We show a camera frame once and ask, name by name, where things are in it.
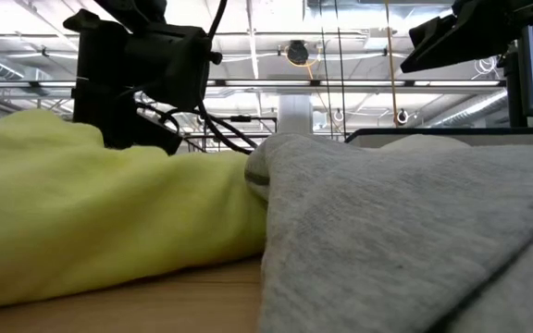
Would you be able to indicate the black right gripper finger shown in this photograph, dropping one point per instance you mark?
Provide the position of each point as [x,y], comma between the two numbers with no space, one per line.
[442,44]

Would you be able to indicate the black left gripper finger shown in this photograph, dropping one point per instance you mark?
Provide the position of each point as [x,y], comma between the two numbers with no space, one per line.
[155,136]

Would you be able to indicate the yellow cloth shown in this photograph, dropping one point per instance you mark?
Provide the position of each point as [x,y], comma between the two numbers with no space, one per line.
[86,208]

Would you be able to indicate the white fluffy towel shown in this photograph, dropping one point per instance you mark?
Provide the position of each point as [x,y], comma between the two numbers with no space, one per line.
[424,142]

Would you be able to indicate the light grey cloth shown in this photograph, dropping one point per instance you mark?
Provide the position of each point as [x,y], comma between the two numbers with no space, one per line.
[387,231]

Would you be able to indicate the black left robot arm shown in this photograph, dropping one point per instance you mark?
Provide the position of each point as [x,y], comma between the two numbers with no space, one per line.
[132,11]

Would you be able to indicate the white pillar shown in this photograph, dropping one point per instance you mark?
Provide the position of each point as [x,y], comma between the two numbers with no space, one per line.
[294,115]

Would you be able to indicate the black hanging camera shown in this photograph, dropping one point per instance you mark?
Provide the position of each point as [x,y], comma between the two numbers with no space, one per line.
[298,53]

